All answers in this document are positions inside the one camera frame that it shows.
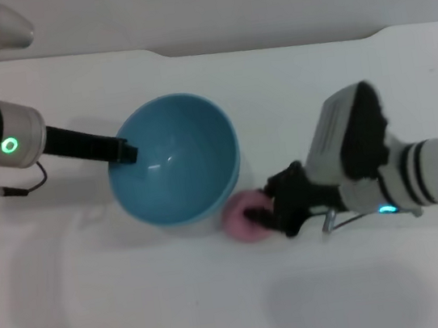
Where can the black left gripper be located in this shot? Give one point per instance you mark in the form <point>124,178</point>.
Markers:
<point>77,145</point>

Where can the pink peach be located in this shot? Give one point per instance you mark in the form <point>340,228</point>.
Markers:
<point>237,218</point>

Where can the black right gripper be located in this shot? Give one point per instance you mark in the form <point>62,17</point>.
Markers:
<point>293,198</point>

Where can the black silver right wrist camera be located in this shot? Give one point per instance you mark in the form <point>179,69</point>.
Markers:
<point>345,134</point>

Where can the blue bowl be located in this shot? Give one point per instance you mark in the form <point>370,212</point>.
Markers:
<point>179,169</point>

